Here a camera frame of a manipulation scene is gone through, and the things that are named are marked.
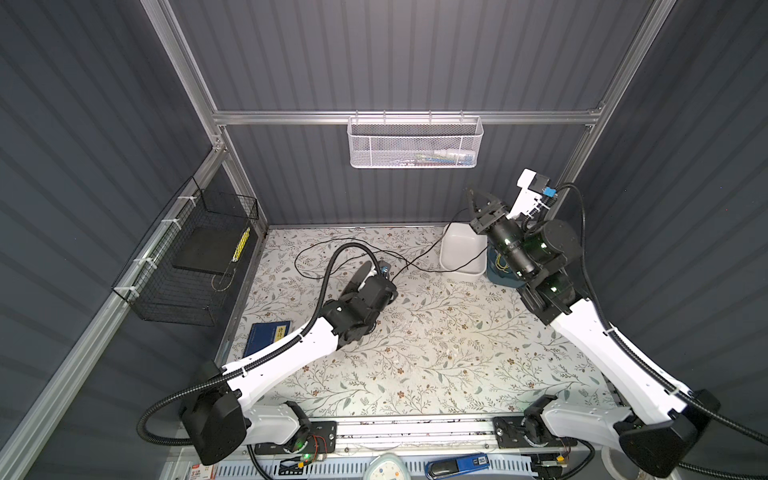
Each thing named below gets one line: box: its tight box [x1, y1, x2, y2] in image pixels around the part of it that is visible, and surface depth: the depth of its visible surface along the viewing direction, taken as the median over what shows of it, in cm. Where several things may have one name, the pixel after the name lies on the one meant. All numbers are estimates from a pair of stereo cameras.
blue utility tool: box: [424, 453, 490, 480], surface depth 69 cm
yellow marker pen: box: [231, 227, 251, 263], surface depth 80 cm
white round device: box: [363, 453, 412, 480], surface depth 69 cm
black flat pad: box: [172, 226, 247, 275], surface depth 76 cm
